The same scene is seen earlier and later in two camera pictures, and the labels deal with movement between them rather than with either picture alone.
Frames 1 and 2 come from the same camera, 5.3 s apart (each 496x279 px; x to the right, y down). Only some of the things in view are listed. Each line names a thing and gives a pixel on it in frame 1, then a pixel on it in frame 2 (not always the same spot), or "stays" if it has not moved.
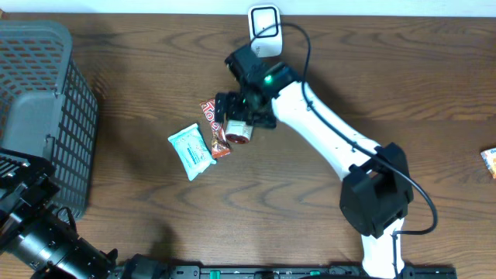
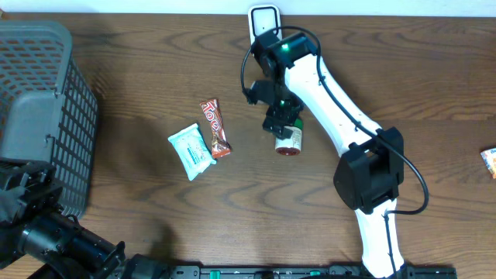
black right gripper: x=264 y=118 → x=287 y=116
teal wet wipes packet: x=192 y=151 stays
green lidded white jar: x=238 y=132 → x=292 y=146
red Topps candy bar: x=219 y=146 stays
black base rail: x=311 y=271 stays
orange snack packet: x=489 y=157 stays
